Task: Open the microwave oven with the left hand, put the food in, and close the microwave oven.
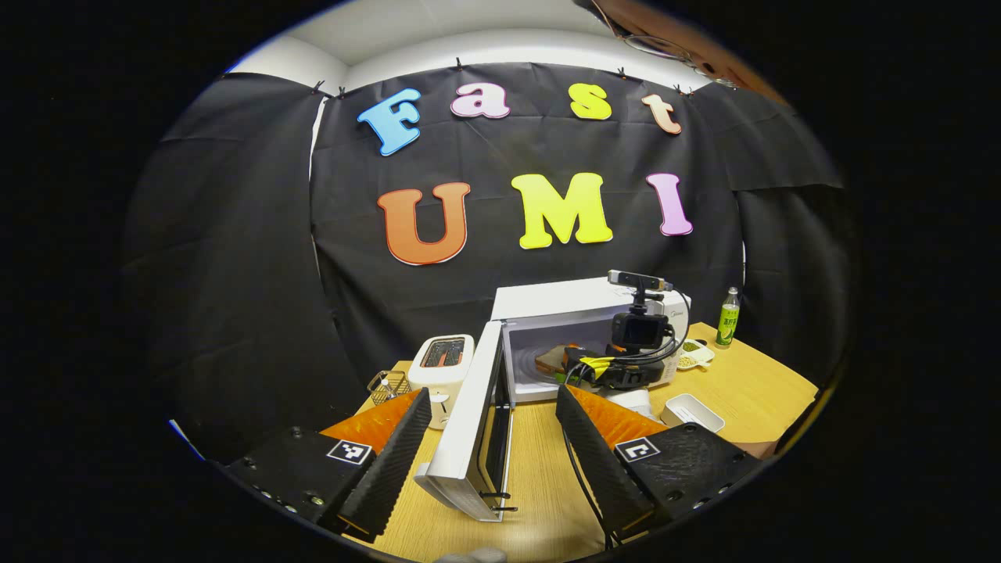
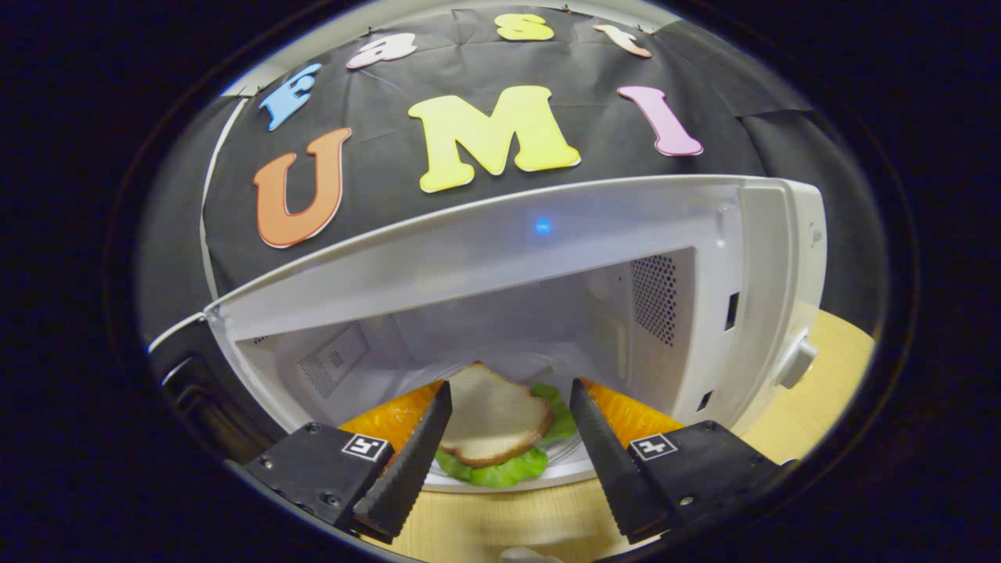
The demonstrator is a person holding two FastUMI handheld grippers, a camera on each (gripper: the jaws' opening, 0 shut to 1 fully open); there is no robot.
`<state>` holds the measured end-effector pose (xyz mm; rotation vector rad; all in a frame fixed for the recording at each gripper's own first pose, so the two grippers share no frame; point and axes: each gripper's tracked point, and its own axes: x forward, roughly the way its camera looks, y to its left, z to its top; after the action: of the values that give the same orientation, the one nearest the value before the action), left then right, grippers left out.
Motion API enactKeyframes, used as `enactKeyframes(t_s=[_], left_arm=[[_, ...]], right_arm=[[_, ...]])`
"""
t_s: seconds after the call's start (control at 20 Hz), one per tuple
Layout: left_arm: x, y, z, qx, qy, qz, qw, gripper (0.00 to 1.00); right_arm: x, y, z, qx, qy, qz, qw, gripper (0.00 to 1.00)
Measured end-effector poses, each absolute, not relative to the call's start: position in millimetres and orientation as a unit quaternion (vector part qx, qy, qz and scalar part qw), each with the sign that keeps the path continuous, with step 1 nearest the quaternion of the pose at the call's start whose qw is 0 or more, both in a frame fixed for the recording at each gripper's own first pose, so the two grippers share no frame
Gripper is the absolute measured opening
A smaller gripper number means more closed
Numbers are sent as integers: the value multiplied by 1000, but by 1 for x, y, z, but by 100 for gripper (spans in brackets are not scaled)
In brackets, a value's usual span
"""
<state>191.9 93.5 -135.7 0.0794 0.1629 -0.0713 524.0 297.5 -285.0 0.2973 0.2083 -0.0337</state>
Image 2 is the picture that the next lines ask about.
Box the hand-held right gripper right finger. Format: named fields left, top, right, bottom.
left=569, top=378, right=783, bottom=544

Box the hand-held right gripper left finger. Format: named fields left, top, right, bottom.
left=242, top=381, right=454, bottom=544

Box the sandwich with lettuce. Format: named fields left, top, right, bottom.
left=434, top=361, right=578, bottom=489

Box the white microwave oven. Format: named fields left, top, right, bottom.
left=147, top=174, right=828, bottom=495

